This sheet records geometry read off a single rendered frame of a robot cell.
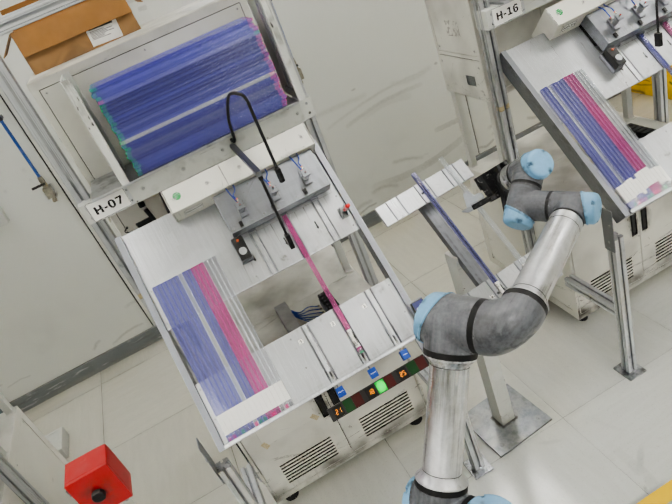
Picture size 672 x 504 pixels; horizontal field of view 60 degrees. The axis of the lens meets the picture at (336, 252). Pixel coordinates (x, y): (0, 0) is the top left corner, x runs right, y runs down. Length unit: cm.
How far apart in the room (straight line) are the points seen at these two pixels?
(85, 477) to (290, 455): 75
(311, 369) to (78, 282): 210
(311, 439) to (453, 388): 110
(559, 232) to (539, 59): 105
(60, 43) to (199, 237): 74
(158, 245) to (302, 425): 85
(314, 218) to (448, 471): 89
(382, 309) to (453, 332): 60
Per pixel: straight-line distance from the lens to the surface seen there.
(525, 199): 149
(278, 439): 224
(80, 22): 211
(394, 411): 238
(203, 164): 188
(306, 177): 181
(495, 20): 221
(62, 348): 381
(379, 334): 179
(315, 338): 177
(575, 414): 245
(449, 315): 123
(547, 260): 131
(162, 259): 187
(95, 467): 192
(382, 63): 366
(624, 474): 230
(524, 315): 121
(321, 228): 184
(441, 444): 132
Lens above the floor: 189
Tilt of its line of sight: 30 degrees down
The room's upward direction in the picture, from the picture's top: 23 degrees counter-clockwise
